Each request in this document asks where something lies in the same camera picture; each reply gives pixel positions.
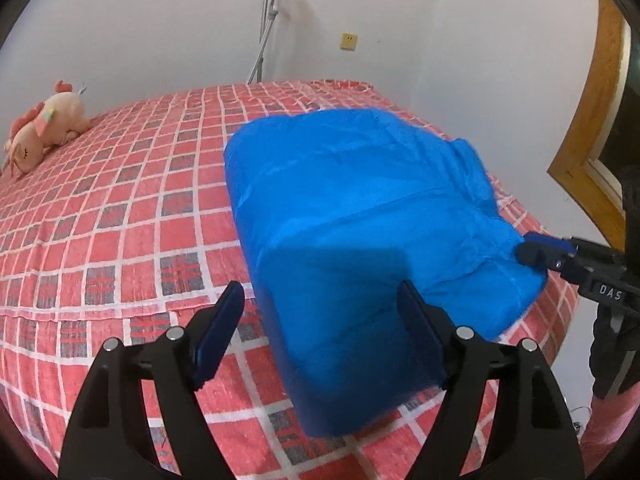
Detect person's right hand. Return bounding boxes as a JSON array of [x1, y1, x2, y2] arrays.
[[590, 304, 640, 401]]

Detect person's pink pants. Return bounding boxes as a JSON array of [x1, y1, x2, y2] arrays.
[[580, 387, 640, 477]]

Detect wooden door frame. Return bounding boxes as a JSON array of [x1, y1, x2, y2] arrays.
[[547, 0, 632, 248]]

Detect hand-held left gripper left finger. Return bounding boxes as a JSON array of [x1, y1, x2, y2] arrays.
[[60, 280, 246, 480]]

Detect blue garment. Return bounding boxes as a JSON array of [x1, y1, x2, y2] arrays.
[[223, 108, 548, 438]]

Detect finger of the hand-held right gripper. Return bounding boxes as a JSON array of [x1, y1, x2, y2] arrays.
[[516, 243, 567, 273], [525, 233, 576, 256]]

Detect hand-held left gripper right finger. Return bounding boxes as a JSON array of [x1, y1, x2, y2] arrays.
[[399, 280, 585, 480]]

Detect pink plush toy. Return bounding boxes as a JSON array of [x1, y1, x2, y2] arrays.
[[2, 80, 94, 179]]

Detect grey tripod stand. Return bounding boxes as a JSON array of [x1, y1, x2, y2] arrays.
[[245, 0, 292, 84]]

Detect bed with red plaid sheet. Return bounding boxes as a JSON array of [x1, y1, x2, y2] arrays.
[[0, 79, 581, 480]]

